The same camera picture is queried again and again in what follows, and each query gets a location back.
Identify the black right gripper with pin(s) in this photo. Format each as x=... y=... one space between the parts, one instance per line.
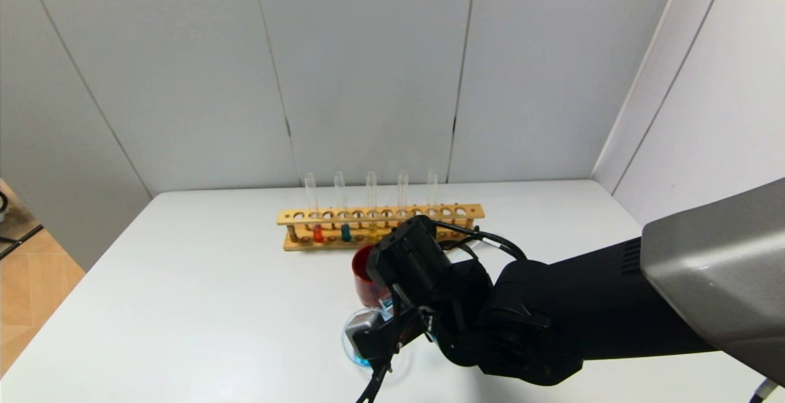
x=387 y=312

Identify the glass test tube blue pigment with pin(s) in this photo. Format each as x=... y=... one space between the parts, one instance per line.
x=386 y=310
x=346 y=232

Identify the glass test tube yellow pigment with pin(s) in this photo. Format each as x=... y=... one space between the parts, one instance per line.
x=432 y=194
x=372 y=229

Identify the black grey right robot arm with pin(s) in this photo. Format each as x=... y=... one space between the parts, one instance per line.
x=613 y=305

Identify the wooden test tube rack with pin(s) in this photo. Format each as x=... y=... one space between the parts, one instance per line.
x=306 y=245

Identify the glass test tube red pigment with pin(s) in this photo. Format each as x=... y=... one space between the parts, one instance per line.
x=317 y=233
x=402 y=194

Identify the clear glass dish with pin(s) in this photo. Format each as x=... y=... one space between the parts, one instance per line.
x=359 y=359

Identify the red plastic cup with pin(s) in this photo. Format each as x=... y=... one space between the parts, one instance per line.
x=360 y=283

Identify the black metal bar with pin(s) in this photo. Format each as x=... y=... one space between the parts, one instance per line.
x=21 y=240

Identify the dark background object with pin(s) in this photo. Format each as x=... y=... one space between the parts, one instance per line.
x=2 y=207

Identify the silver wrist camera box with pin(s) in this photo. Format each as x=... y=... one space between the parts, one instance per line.
x=362 y=323

